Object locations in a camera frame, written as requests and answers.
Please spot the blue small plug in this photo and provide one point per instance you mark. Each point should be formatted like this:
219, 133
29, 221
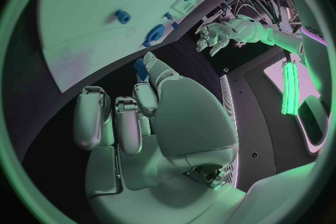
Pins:
168, 16

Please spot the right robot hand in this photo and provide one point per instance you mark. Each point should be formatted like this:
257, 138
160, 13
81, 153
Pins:
189, 123

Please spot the blue small peg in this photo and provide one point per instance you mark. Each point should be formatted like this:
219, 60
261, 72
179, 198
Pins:
175, 25

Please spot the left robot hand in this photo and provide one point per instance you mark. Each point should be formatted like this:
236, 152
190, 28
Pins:
214, 36

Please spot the blue short cylinder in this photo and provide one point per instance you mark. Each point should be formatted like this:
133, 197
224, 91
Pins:
122, 16

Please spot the glowing light bar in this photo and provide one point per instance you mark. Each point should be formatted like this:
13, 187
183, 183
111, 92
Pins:
290, 89

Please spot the blue thin long cylinder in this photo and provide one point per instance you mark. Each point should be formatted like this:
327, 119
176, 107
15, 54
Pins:
140, 70

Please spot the blue gear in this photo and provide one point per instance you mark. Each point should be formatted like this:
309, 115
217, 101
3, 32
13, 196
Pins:
156, 34

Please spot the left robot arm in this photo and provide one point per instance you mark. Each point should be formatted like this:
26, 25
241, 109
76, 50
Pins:
252, 30

